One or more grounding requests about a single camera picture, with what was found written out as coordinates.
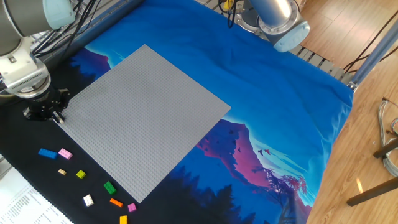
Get black gripper cable bundle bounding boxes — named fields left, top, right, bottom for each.
left=30, top=0, right=106, bottom=60

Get dark tripod leg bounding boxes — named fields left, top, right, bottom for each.
left=346, top=176, right=398, bottom=207
left=373, top=138, right=398, bottom=159

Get aluminium frame post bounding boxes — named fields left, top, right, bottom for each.
left=348, top=18, right=398, bottom=91

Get grey Lego baseplate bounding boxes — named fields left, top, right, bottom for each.
left=57, top=44, right=231, bottom=203

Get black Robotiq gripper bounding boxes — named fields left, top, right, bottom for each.
left=23, top=88, right=71, bottom=124

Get coiled black cable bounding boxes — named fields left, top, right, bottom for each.
left=217, top=0, right=240, bottom=29

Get light pink Lego brick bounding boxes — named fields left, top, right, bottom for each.
left=58, top=147, right=73, bottom=161

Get printed white paper sheets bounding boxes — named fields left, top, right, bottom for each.
left=0, top=166, right=74, bottom=224

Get aluminium frame rail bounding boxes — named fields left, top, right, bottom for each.
left=46, top=0, right=144, bottom=71

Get grey wire bundle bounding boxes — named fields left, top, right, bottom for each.
left=377, top=96, right=398, bottom=178

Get blue mountain print cloth mat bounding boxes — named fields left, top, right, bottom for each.
left=0, top=0, right=354, bottom=224

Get dark green Lego brick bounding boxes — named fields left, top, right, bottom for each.
left=103, top=180, right=118, bottom=195

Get long blue Lego brick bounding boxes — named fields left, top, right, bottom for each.
left=38, top=148, right=58, bottom=160

